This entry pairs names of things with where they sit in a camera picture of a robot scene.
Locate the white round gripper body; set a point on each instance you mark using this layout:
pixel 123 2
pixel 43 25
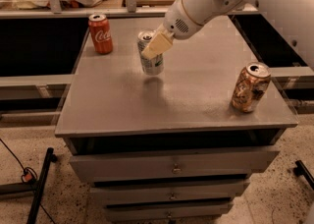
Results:
pixel 178 23

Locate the silver green 7up can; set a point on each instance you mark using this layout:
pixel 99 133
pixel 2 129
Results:
pixel 151 67

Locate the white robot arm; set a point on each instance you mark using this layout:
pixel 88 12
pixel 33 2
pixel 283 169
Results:
pixel 292 19

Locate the red coke can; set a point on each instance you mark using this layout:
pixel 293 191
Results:
pixel 100 33

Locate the orange patterned soda can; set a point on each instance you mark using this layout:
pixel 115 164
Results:
pixel 251 85

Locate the grey drawer cabinet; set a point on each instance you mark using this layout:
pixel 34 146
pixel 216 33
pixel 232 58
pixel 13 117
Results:
pixel 113 107

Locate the grey metal railing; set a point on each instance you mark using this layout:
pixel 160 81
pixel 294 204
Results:
pixel 112 8

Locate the top grey drawer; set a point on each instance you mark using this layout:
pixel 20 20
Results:
pixel 173 163

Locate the grey drawer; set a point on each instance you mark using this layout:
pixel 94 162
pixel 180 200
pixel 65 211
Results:
pixel 167 211
pixel 173 163
pixel 169 192

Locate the middle grey drawer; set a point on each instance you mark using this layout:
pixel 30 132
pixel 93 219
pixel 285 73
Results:
pixel 169 192

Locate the bottom grey drawer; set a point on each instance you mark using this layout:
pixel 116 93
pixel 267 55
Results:
pixel 167 211

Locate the black stand leg right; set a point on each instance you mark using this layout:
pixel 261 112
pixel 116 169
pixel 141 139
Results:
pixel 301 170

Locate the black stand leg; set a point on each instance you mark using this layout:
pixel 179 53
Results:
pixel 33 184
pixel 301 170

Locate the black stand leg left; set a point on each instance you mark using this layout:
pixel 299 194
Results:
pixel 33 184

